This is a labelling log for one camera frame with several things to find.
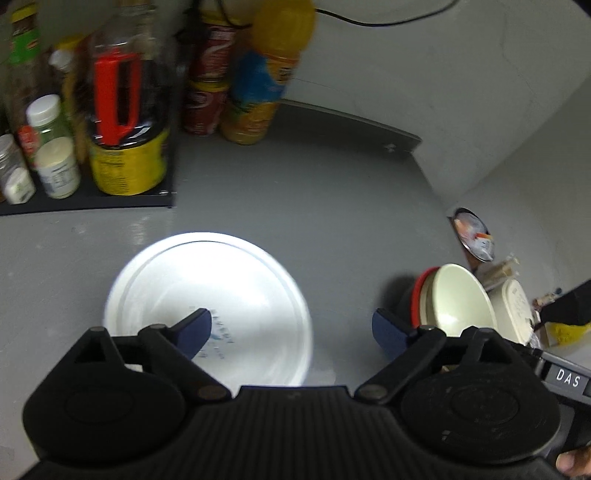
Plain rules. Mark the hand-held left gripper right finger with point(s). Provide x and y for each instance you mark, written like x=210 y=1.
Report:
x=388 y=333

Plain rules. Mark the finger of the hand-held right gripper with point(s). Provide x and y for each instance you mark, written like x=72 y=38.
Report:
x=570 y=307

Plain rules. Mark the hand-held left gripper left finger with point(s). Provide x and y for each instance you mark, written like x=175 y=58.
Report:
x=196 y=330

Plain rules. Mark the red black bowl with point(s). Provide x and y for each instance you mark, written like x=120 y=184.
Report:
x=415 y=300

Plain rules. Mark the white round plate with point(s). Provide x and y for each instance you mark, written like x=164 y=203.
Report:
x=207 y=277

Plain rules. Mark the person's right hand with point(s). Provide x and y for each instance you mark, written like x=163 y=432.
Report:
x=577 y=461

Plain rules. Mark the yellow sponge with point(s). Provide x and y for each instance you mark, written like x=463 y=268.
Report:
x=570 y=334

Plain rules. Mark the white lidded cup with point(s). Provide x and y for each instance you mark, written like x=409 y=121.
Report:
x=512 y=309

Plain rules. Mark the clear plastic bag with sticks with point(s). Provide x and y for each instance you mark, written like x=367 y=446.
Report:
x=501 y=270

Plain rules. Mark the black tray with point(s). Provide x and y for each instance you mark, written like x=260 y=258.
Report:
x=92 y=202

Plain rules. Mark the white plastic jar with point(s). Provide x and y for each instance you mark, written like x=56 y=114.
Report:
x=57 y=170

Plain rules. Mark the silver capped spice jar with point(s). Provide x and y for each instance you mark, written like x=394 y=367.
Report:
x=14 y=175

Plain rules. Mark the yellow orange juice bottle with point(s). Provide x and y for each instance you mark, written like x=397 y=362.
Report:
x=258 y=92

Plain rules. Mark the white capped green jar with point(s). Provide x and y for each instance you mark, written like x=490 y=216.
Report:
x=48 y=120

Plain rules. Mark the green label glass bottle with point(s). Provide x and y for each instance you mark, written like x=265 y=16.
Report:
x=23 y=50

